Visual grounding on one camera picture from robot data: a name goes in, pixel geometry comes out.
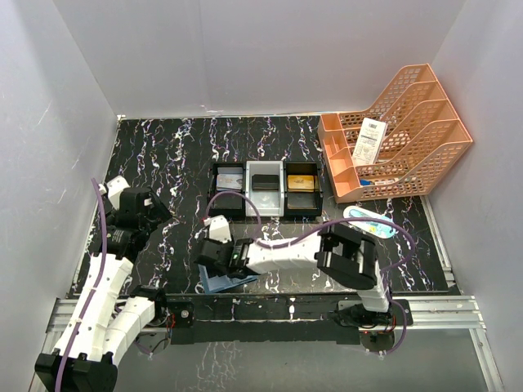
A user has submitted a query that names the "blue leather card holder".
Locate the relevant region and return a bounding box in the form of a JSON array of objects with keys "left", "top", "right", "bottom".
[{"left": 199, "top": 265, "right": 257, "bottom": 294}]

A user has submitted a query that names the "three-compartment black white tray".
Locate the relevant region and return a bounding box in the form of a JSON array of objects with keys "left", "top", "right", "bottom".
[{"left": 205, "top": 160, "right": 324, "bottom": 220}]

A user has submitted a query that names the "packaged nail clipper blister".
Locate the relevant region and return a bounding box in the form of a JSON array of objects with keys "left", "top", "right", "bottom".
[{"left": 342, "top": 205, "right": 398, "bottom": 238}]

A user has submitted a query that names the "orange mesh file organizer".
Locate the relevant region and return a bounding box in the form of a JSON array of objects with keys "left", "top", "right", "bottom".
[{"left": 318, "top": 64, "right": 473, "bottom": 203}]

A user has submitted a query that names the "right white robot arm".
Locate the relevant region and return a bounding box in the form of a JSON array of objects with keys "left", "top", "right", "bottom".
[{"left": 195, "top": 216, "right": 389, "bottom": 313}]

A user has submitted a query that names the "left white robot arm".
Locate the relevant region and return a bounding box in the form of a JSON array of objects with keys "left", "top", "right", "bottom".
[{"left": 34, "top": 176, "right": 171, "bottom": 391}]

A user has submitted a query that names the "black credit card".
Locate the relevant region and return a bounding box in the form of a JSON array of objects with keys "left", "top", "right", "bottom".
[{"left": 251, "top": 174, "right": 279, "bottom": 191}]

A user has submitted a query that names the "gold credit card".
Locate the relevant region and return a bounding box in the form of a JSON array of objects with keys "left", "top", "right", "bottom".
[{"left": 287, "top": 175, "right": 316, "bottom": 193}]

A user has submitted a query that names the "white paper receipt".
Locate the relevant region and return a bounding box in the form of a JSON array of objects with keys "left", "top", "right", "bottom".
[{"left": 352, "top": 118, "right": 387, "bottom": 166}]

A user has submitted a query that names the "aluminium frame rail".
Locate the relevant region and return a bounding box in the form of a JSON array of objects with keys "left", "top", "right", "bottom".
[{"left": 30, "top": 296, "right": 506, "bottom": 392}]

